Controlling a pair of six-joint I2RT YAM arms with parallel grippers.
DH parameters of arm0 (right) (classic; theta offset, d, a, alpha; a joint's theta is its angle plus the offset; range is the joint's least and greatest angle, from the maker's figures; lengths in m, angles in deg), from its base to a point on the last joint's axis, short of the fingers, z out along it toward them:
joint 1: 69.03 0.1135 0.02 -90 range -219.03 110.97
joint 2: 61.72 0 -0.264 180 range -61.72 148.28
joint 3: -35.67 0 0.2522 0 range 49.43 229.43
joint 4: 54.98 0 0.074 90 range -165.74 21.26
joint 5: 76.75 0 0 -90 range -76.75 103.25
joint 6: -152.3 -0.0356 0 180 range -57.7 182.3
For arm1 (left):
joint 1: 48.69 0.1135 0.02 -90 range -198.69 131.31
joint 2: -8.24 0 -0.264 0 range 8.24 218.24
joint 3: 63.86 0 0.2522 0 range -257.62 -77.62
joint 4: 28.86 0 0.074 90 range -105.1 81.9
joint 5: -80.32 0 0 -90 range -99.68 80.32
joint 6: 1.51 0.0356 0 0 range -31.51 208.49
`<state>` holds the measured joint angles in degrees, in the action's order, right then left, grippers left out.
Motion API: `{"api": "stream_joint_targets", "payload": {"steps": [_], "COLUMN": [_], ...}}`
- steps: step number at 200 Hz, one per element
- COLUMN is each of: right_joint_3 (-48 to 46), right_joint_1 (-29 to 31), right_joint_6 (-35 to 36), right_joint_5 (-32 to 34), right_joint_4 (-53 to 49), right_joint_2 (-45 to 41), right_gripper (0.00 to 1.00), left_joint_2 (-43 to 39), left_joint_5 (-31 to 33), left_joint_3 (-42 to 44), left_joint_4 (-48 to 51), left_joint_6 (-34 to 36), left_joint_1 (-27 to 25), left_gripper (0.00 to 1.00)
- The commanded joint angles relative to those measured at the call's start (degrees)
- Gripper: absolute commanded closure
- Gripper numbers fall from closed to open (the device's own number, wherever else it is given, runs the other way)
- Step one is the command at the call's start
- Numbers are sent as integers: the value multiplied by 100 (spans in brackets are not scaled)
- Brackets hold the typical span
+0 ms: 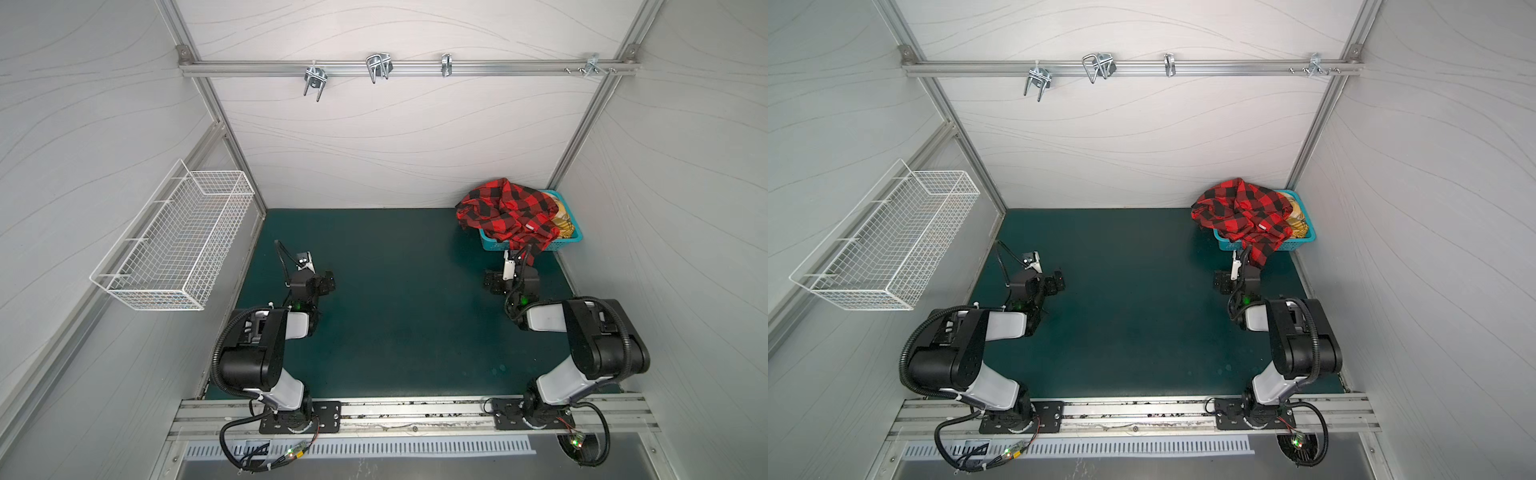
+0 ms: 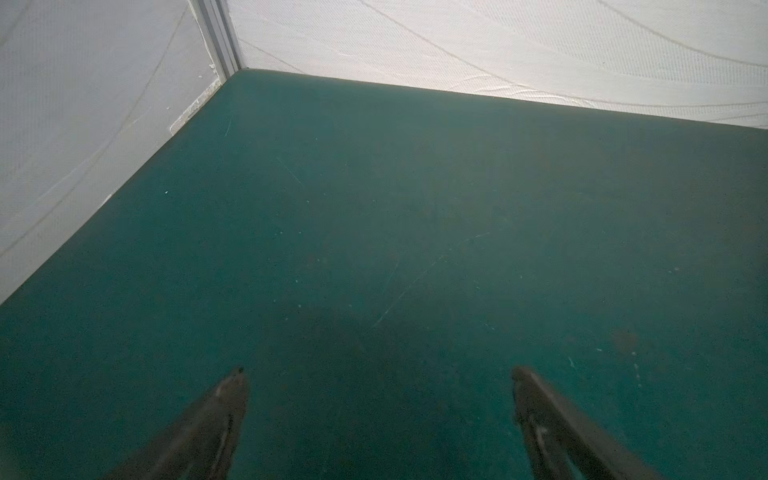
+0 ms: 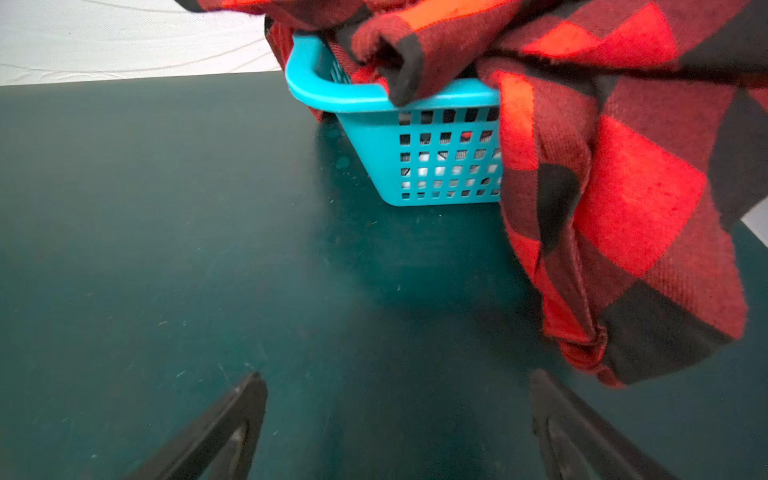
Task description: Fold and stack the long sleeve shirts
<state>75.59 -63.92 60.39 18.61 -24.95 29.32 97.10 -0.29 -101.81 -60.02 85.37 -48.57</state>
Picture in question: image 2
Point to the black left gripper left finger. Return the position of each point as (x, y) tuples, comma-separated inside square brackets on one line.
[(200, 443)]

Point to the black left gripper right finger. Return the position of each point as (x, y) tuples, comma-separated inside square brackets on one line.
[(560, 438)]

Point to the aluminium corner frame post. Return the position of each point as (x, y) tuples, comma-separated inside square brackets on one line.
[(216, 26)]

